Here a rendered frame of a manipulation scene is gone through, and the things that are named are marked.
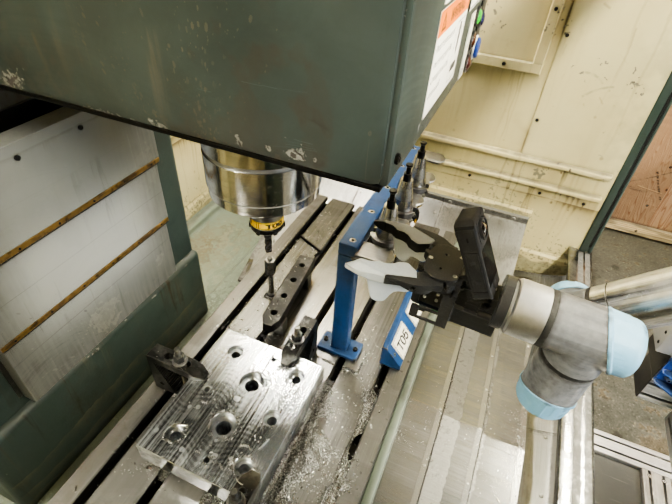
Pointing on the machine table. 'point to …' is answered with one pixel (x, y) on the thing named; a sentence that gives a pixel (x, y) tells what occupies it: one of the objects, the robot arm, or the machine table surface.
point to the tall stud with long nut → (270, 274)
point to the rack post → (343, 315)
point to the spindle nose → (256, 185)
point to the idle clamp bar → (299, 277)
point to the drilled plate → (164, 453)
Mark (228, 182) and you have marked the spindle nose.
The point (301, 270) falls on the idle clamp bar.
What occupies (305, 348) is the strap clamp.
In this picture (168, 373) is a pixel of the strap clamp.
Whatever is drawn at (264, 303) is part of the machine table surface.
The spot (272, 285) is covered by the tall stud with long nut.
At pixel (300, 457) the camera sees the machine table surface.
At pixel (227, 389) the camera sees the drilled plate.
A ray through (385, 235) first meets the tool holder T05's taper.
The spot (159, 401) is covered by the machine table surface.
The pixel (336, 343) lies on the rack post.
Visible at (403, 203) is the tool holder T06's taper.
